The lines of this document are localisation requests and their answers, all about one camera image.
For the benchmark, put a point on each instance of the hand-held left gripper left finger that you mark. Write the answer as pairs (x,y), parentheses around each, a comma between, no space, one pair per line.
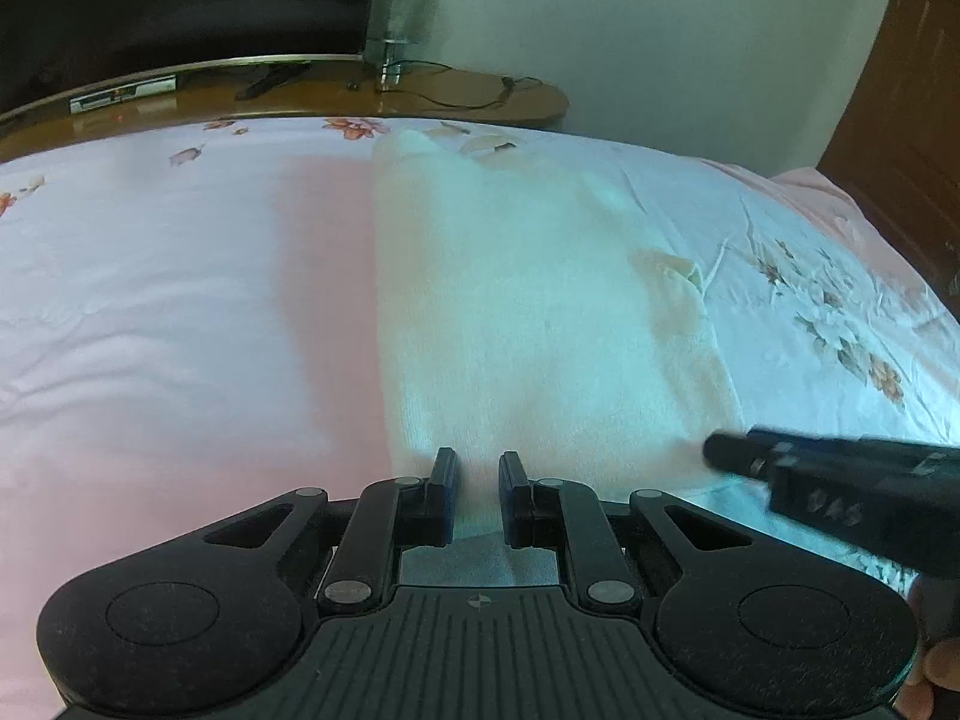
(448,499)

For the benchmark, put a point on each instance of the person's right hand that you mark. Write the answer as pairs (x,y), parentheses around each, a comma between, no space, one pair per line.
(941,671)

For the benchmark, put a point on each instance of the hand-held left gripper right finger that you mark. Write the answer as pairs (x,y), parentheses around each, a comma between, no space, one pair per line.
(511,499)

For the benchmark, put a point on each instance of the wooden television stand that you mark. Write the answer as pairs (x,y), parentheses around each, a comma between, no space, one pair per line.
(480,94)

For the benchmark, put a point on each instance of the pink blanket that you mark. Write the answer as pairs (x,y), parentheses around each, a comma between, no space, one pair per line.
(840,202)

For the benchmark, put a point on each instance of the brown wooden wardrobe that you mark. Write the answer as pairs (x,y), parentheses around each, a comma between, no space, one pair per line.
(900,105)

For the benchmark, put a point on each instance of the clear glass table lamp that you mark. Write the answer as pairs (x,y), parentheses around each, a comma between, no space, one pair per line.
(401,11)

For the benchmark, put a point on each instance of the floral bed sheet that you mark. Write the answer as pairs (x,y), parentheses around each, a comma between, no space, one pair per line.
(187,300)

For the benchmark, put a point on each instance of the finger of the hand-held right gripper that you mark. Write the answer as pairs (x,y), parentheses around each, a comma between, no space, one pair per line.
(739,454)

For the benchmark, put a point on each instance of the black flat television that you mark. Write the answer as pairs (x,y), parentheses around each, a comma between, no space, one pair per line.
(165,0)

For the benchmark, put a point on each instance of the silver set-top box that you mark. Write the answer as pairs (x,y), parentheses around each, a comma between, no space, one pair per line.
(124,94)

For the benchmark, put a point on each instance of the white towel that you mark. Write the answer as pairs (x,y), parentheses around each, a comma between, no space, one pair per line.
(540,300)

